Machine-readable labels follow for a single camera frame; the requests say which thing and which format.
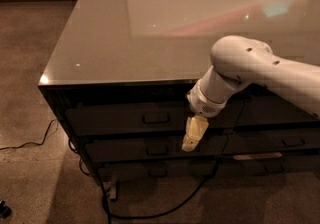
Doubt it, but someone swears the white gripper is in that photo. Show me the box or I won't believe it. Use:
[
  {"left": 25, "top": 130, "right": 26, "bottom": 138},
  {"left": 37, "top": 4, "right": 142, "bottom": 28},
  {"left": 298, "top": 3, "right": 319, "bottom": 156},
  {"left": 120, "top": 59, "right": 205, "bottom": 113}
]
[{"left": 182, "top": 82, "right": 226, "bottom": 152}]

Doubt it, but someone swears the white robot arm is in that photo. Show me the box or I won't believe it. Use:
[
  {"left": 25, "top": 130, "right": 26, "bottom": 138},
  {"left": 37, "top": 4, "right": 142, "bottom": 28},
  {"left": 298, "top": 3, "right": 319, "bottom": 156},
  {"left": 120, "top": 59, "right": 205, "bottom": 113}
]
[{"left": 182, "top": 35, "right": 320, "bottom": 152}]

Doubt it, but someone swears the dark cabinet with glossy top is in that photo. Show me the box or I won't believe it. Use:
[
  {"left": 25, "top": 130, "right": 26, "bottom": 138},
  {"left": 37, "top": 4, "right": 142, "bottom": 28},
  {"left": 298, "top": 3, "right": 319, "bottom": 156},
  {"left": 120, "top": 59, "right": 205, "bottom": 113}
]
[{"left": 39, "top": 0, "right": 319, "bottom": 183}]

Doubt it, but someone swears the black object on floor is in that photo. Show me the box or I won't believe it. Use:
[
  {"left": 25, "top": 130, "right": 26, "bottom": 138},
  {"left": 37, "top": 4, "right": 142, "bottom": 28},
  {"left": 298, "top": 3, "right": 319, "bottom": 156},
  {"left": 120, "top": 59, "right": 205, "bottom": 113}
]
[{"left": 0, "top": 200, "right": 12, "bottom": 219}]

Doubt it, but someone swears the thick black floor cable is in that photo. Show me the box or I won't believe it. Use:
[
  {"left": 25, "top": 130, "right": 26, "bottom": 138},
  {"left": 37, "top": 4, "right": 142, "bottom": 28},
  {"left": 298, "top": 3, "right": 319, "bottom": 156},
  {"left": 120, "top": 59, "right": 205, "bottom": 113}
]
[{"left": 101, "top": 164, "right": 219, "bottom": 224}]

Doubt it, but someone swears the thin black floor cable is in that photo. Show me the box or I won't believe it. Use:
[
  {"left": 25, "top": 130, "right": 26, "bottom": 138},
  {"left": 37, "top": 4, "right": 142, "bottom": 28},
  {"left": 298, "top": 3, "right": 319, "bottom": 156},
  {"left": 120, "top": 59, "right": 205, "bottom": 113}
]
[{"left": 0, "top": 119, "right": 60, "bottom": 152}]

